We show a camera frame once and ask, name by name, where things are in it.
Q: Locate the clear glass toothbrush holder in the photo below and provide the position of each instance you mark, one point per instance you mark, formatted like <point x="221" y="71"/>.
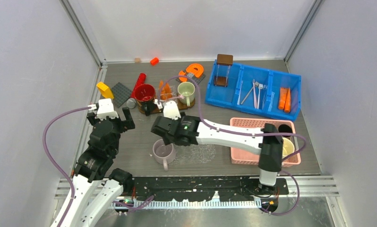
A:
<point x="173" y="95"/>

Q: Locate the small red block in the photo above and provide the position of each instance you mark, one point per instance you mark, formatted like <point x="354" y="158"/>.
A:
<point x="154" y="61"/>

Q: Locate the black mug in basket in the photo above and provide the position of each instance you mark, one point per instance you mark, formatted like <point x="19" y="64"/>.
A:
<point x="284" y="128"/>

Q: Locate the grey baseplate with orange track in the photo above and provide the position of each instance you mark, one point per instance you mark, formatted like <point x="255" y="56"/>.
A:
<point x="194" y="71"/>

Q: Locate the red glitter toy microphone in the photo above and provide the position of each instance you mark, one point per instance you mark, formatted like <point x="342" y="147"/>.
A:
<point x="131" y="102"/>

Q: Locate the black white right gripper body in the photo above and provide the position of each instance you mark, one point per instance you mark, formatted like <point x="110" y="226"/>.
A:
<point x="178" y="118"/>

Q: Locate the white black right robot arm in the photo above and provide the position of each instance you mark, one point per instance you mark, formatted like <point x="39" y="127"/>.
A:
<point x="265" y="142"/>

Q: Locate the cream yellow mug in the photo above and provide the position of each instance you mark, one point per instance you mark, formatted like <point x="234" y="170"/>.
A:
<point x="288" y="147"/>

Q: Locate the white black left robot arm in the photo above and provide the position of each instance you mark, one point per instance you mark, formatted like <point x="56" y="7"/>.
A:
<point x="80" y="209"/>

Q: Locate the clear holder with brown lid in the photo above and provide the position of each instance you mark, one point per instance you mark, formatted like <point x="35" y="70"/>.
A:
<point x="223" y="66"/>

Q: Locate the beige grey toothbrush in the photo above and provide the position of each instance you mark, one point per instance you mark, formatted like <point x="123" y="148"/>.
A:
<point x="248" y="95"/>

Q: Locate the blue plastic organizer bin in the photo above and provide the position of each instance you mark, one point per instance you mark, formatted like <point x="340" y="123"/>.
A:
<point x="226" y="97"/>

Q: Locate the brown oval wooden tray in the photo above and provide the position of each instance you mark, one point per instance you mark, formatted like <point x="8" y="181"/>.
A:
<point x="185" y="105"/>

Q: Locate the pink plastic basket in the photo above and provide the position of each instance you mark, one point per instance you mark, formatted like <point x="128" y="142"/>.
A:
<point x="239" y="156"/>

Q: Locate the light green mug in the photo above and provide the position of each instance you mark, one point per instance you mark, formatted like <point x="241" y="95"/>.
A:
<point x="186" y="91"/>

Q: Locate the lilac translucent mug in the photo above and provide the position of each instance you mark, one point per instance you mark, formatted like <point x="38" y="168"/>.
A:
<point x="164" y="154"/>

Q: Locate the yellow toy block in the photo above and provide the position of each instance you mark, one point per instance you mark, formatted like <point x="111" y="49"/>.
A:
<point x="105" y="90"/>

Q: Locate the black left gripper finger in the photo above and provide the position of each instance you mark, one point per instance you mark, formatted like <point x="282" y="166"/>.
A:
<point x="128" y="124"/>
<point x="91" y="118"/>

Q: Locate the dark grey studded baseplate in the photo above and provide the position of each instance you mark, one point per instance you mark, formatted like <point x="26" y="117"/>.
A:
<point x="121" y="94"/>

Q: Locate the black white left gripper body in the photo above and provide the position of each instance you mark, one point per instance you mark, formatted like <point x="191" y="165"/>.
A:
<point x="114" y="117"/>

